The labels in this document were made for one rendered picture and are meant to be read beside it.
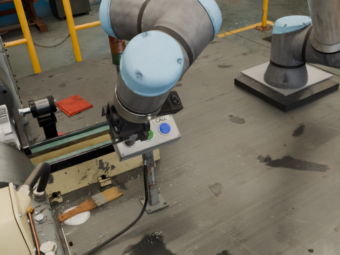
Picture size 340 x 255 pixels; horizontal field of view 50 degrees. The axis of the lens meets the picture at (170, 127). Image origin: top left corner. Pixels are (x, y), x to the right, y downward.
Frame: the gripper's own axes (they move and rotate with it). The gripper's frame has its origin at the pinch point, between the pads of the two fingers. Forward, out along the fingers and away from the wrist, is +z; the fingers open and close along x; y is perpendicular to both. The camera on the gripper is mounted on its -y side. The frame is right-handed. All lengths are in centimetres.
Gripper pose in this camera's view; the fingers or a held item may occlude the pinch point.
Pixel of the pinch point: (132, 132)
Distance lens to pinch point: 88.0
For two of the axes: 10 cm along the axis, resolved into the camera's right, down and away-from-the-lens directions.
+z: -2.3, 3.3, 9.1
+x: 3.8, 8.9, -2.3
